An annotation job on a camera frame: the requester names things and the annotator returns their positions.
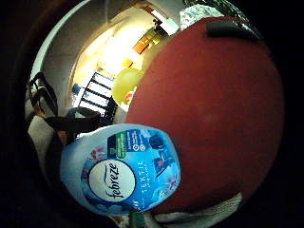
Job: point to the crumpled silver foil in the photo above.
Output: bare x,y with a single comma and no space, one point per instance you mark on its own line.
198,14

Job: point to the white box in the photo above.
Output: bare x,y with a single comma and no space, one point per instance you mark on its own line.
170,26

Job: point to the orange and yellow box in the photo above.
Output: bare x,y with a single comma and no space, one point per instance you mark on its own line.
146,41

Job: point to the yellow round fruit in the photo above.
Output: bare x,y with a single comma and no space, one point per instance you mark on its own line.
125,84

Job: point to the black slatted rack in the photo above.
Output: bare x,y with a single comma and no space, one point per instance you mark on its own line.
96,95

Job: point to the blue air freshener spray bottle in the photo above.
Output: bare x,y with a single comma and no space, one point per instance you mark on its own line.
126,171

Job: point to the white knitted cloth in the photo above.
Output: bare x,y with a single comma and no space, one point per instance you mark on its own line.
202,213

